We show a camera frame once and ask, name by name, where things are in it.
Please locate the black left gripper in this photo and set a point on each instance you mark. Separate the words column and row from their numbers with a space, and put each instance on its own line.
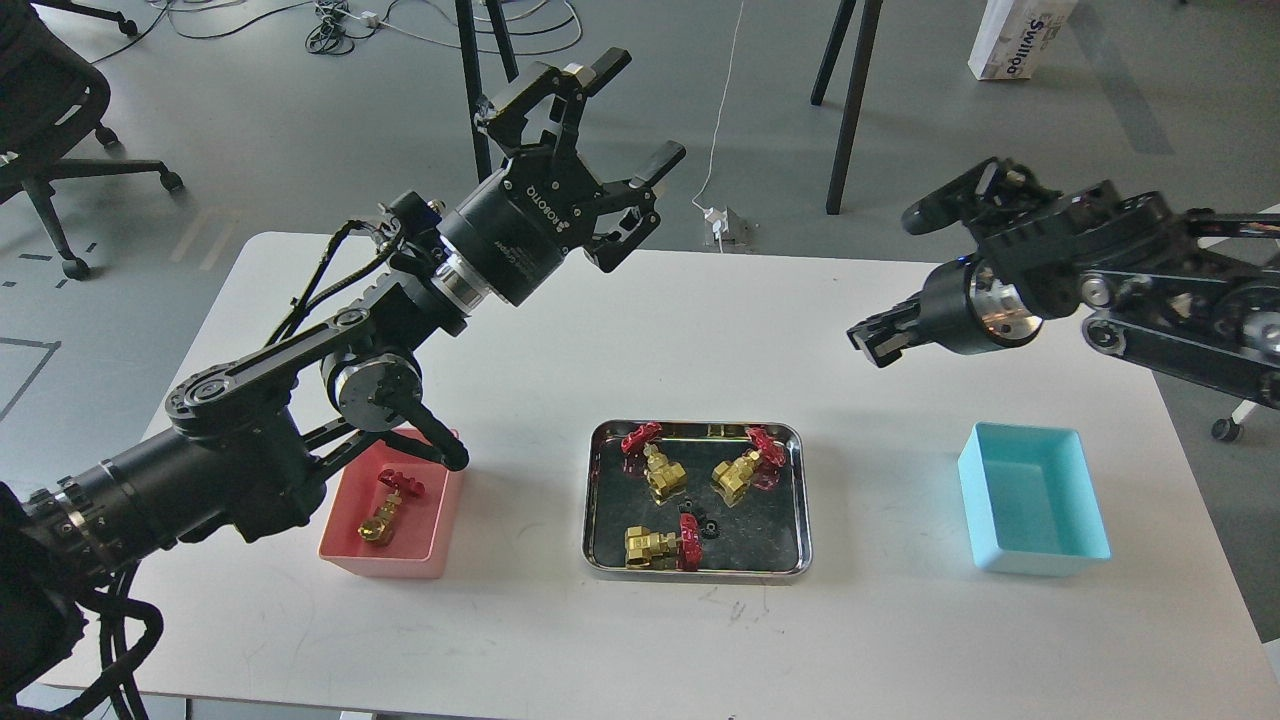
column 515, row 228

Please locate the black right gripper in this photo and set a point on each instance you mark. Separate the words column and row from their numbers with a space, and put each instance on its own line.
column 963, row 306

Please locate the light blue plastic box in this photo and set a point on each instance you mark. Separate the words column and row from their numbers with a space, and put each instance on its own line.
column 1029, row 501

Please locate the white cardboard box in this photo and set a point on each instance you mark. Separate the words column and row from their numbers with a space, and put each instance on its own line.
column 1013, row 37

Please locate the pink plastic box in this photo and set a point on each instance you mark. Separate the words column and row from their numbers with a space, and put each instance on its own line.
column 424, row 526

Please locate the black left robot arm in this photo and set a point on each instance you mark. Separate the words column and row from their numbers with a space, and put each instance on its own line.
column 252, row 443

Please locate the brass valve red handle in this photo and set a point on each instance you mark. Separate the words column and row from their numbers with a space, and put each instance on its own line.
column 680, row 550
column 379, row 529
column 731, row 480
column 642, row 454

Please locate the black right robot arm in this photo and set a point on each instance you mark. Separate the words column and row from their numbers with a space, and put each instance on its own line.
column 1157, row 298

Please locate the black office chair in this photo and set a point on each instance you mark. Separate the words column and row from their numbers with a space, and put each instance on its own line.
column 51, row 98

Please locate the stainless steel tray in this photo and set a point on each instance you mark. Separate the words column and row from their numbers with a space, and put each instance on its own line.
column 766, row 536

